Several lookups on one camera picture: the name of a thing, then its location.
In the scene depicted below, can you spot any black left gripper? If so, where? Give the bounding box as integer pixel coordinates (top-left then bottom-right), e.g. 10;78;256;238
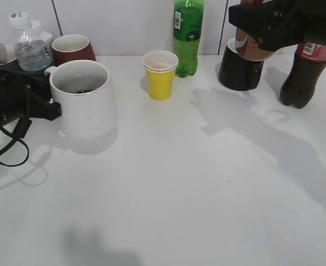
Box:
2;62;62;121

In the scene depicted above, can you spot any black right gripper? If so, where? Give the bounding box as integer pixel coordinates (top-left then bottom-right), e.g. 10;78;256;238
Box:
229;1;326;52

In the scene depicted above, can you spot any Nescafe coffee bottle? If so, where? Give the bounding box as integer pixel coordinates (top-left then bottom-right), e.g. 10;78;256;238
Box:
234;0;276;62

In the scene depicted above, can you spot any white mug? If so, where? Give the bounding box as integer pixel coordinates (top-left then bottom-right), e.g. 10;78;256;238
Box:
44;60;117;140

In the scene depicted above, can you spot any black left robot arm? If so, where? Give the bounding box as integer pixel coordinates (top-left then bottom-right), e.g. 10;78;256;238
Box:
0;67;61;127

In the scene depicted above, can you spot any yellow paper cup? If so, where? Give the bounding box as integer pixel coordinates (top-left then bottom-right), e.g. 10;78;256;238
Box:
142;50;179;101

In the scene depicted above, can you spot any cola bottle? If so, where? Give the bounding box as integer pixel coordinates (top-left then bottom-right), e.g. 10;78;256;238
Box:
280;42;326;109

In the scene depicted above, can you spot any Cestbon water bottle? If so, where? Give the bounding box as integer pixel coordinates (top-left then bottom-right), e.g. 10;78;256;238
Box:
9;12;52;71

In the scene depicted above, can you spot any black mug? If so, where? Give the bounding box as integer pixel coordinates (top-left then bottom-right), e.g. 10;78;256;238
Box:
218;38;264;91

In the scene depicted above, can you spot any dark red mug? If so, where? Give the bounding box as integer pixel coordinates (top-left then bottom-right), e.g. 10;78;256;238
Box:
51;34;96;67

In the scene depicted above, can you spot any green soda bottle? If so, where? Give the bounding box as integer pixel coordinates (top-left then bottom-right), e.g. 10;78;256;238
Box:
173;0;205;78

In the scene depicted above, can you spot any black camera cable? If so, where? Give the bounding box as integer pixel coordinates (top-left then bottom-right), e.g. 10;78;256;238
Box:
0;70;39;167

